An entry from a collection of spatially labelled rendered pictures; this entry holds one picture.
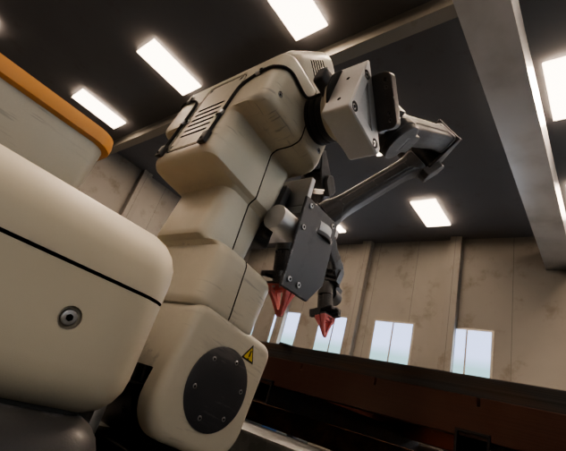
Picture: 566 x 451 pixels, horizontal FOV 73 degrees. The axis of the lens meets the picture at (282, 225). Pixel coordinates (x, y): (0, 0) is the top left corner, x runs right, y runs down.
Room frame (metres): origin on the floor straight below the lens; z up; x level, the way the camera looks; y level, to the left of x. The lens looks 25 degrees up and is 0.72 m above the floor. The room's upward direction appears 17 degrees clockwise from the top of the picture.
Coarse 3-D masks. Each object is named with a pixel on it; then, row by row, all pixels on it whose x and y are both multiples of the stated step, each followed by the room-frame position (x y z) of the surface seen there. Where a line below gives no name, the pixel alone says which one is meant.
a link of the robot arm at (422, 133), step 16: (400, 128) 0.52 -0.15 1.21; (416, 128) 0.53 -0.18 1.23; (432, 128) 0.65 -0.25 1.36; (448, 128) 0.74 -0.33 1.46; (384, 144) 0.55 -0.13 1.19; (400, 144) 0.56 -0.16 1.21; (416, 144) 0.66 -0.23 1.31; (432, 144) 0.71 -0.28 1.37; (448, 144) 0.75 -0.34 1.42; (432, 160) 0.81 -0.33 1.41
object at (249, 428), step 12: (240, 432) 0.69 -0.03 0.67; (252, 432) 0.69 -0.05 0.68; (264, 432) 0.77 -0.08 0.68; (276, 432) 0.89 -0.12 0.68; (240, 444) 0.69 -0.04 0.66; (252, 444) 0.67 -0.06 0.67; (264, 444) 0.65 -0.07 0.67; (276, 444) 0.64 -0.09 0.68; (288, 444) 0.68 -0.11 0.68; (300, 444) 0.77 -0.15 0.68
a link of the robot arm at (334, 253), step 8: (328, 176) 1.05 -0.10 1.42; (328, 184) 1.07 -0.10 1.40; (312, 192) 1.13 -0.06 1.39; (320, 192) 1.11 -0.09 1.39; (328, 192) 1.09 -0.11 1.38; (320, 200) 1.13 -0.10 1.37; (336, 248) 1.30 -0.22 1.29; (336, 256) 1.31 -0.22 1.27; (328, 264) 1.33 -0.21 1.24; (336, 264) 1.32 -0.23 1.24; (328, 272) 1.36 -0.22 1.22; (336, 272) 1.34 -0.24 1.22
